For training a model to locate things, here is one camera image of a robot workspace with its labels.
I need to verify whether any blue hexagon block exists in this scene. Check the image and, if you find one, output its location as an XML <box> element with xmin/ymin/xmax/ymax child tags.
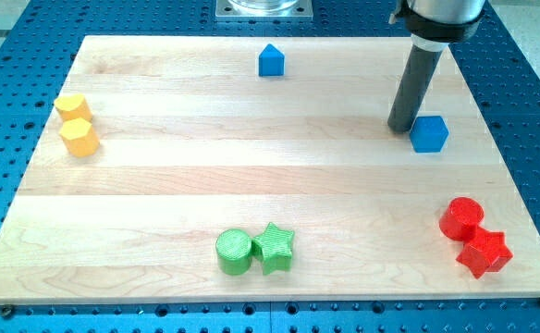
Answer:
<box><xmin>410</xmin><ymin>116</ymin><xmax>449</xmax><ymax>153</ymax></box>

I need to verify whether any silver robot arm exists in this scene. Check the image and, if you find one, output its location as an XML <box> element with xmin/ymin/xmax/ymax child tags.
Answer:
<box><xmin>388</xmin><ymin>0</ymin><xmax>485</xmax><ymax>53</ymax></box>

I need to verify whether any green star block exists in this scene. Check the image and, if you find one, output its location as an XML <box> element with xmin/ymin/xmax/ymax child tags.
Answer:
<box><xmin>252</xmin><ymin>223</ymin><xmax>295</xmax><ymax>275</ymax></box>

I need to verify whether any green cylinder block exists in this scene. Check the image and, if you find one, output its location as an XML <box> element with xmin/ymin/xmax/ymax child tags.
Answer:
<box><xmin>215</xmin><ymin>228</ymin><xmax>252</xmax><ymax>276</ymax></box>

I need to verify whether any light wooden board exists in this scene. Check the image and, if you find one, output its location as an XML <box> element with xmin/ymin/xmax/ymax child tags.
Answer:
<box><xmin>0</xmin><ymin>35</ymin><xmax>540</xmax><ymax>304</ymax></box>

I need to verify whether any blue triangle-top block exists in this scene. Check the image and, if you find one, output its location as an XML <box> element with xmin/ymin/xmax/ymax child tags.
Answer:
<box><xmin>258</xmin><ymin>43</ymin><xmax>285</xmax><ymax>77</ymax></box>

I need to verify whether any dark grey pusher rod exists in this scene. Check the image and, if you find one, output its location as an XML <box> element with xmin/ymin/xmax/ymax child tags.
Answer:
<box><xmin>387</xmin><ymin>45</ymin><xmax>442</xmax><ymax>133</ymax></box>

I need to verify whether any yellow hexagon front block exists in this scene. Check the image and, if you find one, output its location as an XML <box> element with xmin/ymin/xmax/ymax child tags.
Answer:
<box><xmin>59</xmin><ymin>117</ymin><xmax>100</xmax><ymax>157</ymax></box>

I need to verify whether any red cylinder block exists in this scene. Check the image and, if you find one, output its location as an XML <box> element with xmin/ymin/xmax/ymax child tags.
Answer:
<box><xmin>439</xmin><ymin>197</ymin><xmax>485</xmax><ymax>241</ymax></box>

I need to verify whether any yellow rear block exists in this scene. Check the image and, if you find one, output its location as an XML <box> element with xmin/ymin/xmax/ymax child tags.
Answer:
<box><xmin>54</xmin><ymin>93</ymin><xmax>92</xmax><ymax>121</ymax></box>

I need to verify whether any red star block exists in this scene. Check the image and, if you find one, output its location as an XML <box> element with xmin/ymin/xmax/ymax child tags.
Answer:
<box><xmin>456</xmin><ymin>227</ymin><xmax>513</xmax><ymax>279</ymax></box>

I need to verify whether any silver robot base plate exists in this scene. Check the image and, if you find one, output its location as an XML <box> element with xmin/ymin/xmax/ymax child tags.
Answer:
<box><xmin>215</xmin><ymin>0</ymin><xmax>313</xmax><ymax>20</ymax></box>

